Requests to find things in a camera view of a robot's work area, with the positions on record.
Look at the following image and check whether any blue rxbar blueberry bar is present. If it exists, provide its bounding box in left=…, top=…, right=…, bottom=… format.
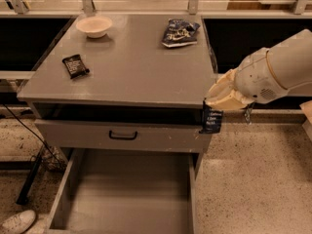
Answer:
left=200, top=103, right=223, bottom=134

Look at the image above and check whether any black snack bar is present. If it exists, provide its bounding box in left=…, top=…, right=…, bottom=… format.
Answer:
left=62, top=55, right=90, bottom=79

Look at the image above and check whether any white bowl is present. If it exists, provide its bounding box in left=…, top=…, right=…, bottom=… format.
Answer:
left=76, top=16, right=113, bottom=38

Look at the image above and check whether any black table leg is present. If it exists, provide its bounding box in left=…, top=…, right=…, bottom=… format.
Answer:
left=16, top=149, right=43, bottom=206

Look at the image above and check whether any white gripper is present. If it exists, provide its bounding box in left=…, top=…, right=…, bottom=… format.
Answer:
left=205, top=48, right=289, bottom=110

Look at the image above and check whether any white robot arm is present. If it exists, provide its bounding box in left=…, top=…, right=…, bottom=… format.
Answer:
left=205, top=29, right=312, bottom=110

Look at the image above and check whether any black drawer handle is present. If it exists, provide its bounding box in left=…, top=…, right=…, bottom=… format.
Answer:
left=108, top=131, right=138, bottom=140

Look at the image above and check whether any grey top drawer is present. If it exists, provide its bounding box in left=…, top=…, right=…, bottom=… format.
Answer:
left=35, top=120, right=212, bottom=153

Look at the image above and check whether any white shoe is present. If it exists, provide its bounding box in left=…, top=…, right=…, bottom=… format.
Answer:
left=0, top=210, right=36, bottom=234

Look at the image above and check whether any grey open middle drawer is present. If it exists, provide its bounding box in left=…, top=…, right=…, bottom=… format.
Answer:
left=46, top=149, right=197, bottom=234

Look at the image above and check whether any grey drawer cabinet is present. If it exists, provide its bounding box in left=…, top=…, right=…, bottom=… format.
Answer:
left=17, top=13, right=222, bottom=234

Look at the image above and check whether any blue chip bag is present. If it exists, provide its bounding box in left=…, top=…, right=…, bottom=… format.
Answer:
left=162, top=19, right=200, bottom=48

